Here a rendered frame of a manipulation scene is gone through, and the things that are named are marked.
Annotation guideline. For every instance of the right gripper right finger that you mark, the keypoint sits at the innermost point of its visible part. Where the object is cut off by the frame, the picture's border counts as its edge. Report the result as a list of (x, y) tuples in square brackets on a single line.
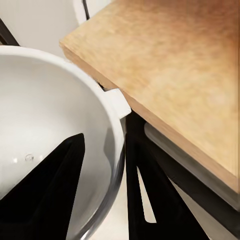
[(174, 219)]

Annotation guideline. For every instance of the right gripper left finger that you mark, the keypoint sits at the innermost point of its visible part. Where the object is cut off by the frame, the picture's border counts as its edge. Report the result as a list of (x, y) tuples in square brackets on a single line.
[(40, 206)]

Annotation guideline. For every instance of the countertop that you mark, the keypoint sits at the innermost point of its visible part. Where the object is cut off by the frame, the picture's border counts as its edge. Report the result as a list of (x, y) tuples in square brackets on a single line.
[(177, 63)]

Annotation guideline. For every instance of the dishwasher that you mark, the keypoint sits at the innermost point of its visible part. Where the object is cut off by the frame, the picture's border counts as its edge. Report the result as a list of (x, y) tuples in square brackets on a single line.
[(215, 205)]

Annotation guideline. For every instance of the coffee cup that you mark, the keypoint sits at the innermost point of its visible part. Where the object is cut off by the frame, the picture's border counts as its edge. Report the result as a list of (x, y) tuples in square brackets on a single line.
[(45, 99)]

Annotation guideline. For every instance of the fridge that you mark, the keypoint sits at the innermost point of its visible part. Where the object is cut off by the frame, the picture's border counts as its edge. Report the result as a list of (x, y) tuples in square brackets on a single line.
[(41, 24)]

